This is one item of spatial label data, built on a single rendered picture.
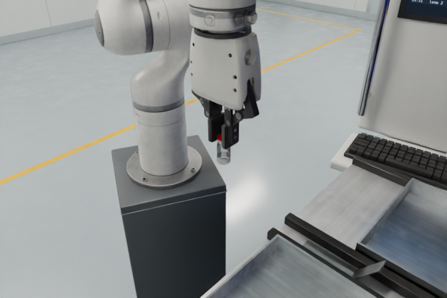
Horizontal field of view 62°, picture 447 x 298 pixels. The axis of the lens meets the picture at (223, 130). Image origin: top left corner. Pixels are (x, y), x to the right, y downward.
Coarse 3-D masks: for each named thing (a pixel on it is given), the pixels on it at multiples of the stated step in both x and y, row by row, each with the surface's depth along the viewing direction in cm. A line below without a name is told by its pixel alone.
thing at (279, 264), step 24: (264, 264) 66; (288, 264) 66; (312, 264) 64; (216, 288) 58; (240, 288) 62; (264, 288) 62; (288, 288) 62; (312, 288) 62; (336, 288) 62; (360, 288) 58
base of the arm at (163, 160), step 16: (144, 112) 82; (160, 112) 82; (176, 112) 84; (144, 128) 84; (160, 128) 83; (176, 128) 86; (144, 144) 87; (160, 144) 86; (176, 144) 87; (128, 160) 96; (144, 160) 89; (160, 160) 88; (176, 160) 89; (192, 160) 96; (128, 176) 92; (144, 176) 90; (160, 176) 90; (176, 176) 90; (192, 176) 90
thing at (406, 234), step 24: (408, 192) 83; (432, 192) 80; (384, 216) 74; (408, 216) 77; (432, 216) 77; (360, 240) 67; (384, 240) 71; (408, 240) 71; (432, 240) 71; (408, 264) 66; (432, 264) 66; (432, 288) 59
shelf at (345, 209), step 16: (352, 176) 89; (368, 176) 89; (320, 192) 84; (336, 192) 84; (352, 192) 84; (368, 192) 84; (384, 192) 84; (304, 208) 79; (320, 208) 79; (336, 208) 79; (352, 208) 79; (368, 208) 79; (384, 208) 79; (320, 224) 75; (336, 224) 75; (352, 224) 75; (368, 224) 75; (304, 240) 71; (352, 240) 71; (336, 256) 68; (384, 288) 62
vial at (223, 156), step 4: (220, 144) 57; (220, 148) 57; (228, 148) 57; (220, 152) 57; (224, 152) 57; (228, 152) 57; (220, 156) 58; (224, 156) 57; (228, 156) 58; (220, 160) 58; (224, 160) 58; (228, 160) 58; (224, 164) 58
